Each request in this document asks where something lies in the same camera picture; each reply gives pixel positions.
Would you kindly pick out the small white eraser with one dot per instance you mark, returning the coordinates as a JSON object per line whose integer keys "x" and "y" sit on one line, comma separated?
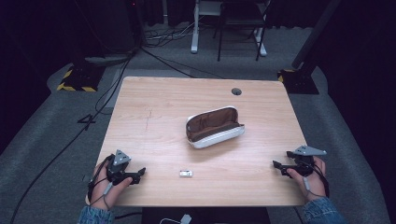
{"x": 186, "y": 173}

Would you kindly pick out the black slanted pole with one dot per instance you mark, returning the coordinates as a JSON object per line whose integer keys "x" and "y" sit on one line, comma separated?
{"x": 314, "y": 34}

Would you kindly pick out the white pencil case brown lining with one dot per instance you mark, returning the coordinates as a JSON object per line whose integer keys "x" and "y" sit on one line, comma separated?
{"x": 214, "y": 127}

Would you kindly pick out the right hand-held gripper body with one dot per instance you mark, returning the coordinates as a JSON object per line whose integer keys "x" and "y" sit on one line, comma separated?
{"x": 303, "y": 160}

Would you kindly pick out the black chair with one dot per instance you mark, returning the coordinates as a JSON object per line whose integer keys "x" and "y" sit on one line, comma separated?
{"x": 239, "y": 21}

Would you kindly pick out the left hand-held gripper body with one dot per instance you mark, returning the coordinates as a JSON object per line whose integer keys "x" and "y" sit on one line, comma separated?
{"x": 119, "y": 166}

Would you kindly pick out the person's left hand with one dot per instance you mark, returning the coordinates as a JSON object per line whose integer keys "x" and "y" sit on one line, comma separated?
{"x": 109, "y": 193}

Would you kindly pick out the stand base hazard tape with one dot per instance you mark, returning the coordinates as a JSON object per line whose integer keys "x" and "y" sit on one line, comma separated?
{"x": 81, "y": 77}
{"x": 297, "y": 81}

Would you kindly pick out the person's right hand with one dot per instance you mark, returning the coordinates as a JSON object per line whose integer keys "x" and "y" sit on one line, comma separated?
{"x": 311, "y": 185}

